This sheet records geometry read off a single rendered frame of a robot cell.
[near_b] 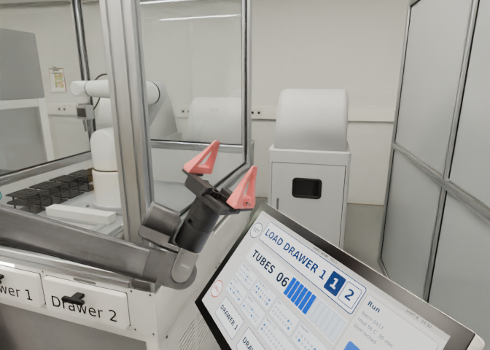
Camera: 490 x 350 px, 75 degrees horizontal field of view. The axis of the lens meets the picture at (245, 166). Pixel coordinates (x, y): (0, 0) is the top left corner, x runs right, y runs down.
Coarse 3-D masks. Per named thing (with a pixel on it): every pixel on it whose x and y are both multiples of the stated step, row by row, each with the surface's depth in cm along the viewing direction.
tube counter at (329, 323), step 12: (276, 276) 67; (288, 276) 65; (276, 288) 66; (288, 288) 64; (300, 288) 62; (300, 300) 60; (312, 300) 59; (300, 312) 59; (312, 312) 57; (324, 312) 56; (336, 312) 54; (324, 324) 55; (336, 324) 53; (324, 336) 53; (336, 336) 52
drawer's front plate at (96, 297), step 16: (48, 288) 97; (64, 288) 95; (80, 288) 93; (96, 288) 92; (48, 304) 99; (64, 304) 97; (96, 304) 93; (112, 304) 91; (96, 320) 94; (128, 320) 92
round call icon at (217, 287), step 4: (216, 280) 80; (220, 280) 79; (216, 284) 79; (220, 284) 78; (224, 284) 77; (212, 288) 80; (216, 288) 79; (220, 288) 78; (212, 292) 79; (216, 292) 78; (220, 292) 77; (212, 296) 78; (216, 296) 77
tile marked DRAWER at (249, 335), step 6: (246, 330) 65; (246, 336) 64; (252, 336) 63; (240, 342) 65; (246, 342) 64; (252, 342) 63; (258, 342) 62; (240, 348) 64; (246, 348) 63; (252, 348) 62; (258, 348) 61; (264, 348) 60
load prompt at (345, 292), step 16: (272, 224) 77; (272, 240) 74; (288, 240) 71; (288, 256) 68; (304, 256) 65; (320, 256) 63; (304, 272) 63; (320, 272) 61; (336, 272) 58; (320, 288) 59; (336, 288) 57; (352, 288) 55; (352, 304) 53
